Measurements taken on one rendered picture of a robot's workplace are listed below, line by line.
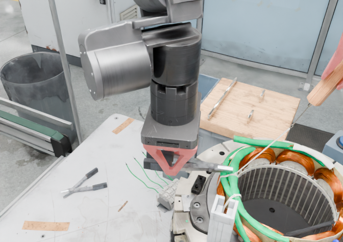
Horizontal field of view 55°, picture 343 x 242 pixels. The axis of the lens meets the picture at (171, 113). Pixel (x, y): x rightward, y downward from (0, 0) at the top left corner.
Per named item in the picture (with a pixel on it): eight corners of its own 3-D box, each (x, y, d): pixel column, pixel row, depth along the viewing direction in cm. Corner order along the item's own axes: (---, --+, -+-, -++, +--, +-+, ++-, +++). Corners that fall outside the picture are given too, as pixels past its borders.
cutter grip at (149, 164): (143, 169, 46) (143, 161, 45) (144, 165, 47) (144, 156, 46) (171, 173, 46) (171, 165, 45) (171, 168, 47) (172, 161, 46)
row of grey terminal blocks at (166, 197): (167, 215, 85) (167, 204, 83) (153, 204, 88) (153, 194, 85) (191, 192, 91) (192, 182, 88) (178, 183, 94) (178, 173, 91)
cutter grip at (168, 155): (146, 159, 48) (146, 151, 47) (147, 155, 49) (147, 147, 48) (173, 162, 48) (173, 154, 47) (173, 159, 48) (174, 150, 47)
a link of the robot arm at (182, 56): (213, 30, 33) (186, 11, 37) (151, 43, 31) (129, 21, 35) (207, 87, 37) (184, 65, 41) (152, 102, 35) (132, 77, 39)
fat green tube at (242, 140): (230, 146, 53) (231, 138, 52) (237, 132, 56) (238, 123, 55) (326, 174, 49) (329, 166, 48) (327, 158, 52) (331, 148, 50)
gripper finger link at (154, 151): (144, 184, 45) (141, 131, 39) (153, 148, 50) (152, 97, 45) (193, 190, 44) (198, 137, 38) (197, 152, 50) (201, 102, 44)
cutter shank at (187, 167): (171, 170, 46) (171, 167, 45) (171, 166, 46) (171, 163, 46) (214, 171, 46) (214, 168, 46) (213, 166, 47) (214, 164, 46)
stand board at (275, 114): (190, 124, 74) (191, 116, 72) (221, 85, 87) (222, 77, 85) (279, 155, 66) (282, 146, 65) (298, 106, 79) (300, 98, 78)
